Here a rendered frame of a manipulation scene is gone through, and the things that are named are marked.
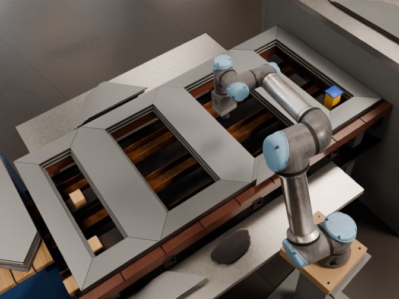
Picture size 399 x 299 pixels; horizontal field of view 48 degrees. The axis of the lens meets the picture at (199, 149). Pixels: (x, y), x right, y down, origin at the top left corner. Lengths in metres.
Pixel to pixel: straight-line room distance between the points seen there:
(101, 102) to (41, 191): 0.61
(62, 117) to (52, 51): 1.80
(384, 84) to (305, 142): 0.94
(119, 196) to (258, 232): 0.61
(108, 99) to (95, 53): 1.65
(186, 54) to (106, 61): 1.40
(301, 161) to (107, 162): 0.94
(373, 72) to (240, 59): 0.66
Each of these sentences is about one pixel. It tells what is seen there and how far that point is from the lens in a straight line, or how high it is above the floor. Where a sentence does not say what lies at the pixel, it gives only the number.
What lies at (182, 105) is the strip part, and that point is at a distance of 2.16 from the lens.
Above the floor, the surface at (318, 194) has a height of 0.68.
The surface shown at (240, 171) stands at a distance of 1.89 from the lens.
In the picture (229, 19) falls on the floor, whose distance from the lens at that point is 4.13.
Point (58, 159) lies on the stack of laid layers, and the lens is 2.13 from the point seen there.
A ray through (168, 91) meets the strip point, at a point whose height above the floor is 0.86.
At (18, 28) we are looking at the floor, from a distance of 4.60.
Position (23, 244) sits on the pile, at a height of 0.85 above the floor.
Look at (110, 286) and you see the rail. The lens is 1.75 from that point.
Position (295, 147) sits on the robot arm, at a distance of 1.38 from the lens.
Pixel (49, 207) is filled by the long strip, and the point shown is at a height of 0.86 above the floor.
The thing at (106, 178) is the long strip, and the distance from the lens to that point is 1.95.
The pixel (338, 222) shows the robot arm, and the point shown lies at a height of 0.96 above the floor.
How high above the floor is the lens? 2.39
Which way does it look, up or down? 51 degrees down
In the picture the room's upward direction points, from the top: 7 degrees counter-clockwise
